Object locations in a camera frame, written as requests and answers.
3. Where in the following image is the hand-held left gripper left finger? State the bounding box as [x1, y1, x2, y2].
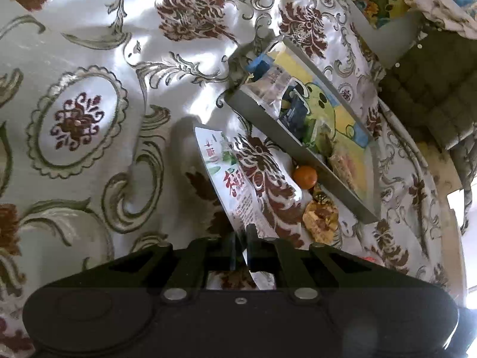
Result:
[84, 230, 246, 304]

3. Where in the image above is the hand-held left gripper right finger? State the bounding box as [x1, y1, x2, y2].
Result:
[245, 224, 408, 304]

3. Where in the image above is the white packet with red label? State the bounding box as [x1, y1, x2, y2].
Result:
[194, 126, 303, 292]

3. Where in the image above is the pink dried fish packet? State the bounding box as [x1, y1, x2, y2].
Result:
[327, 145, 369, 195]

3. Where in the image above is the grey tray with frog picture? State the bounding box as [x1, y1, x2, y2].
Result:
[224, 35, 383, 225]

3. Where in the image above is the gold wrapped candy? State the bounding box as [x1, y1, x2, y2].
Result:
[301, 190, 340, 244]

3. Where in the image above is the tangerine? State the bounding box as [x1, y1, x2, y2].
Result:
[292, 165, 319, 190]

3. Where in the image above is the clear plastic snack packet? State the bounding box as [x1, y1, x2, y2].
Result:
[242, 53, 299, 113]

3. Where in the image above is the floral printed blanket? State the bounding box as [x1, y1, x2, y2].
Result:
[0, 0, 470, 358]

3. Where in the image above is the olive quilted jacket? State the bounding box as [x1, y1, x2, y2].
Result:
[376, 22, 477, 150]

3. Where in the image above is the pink white cloth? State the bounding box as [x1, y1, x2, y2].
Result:
[404, 0, 477, 40]

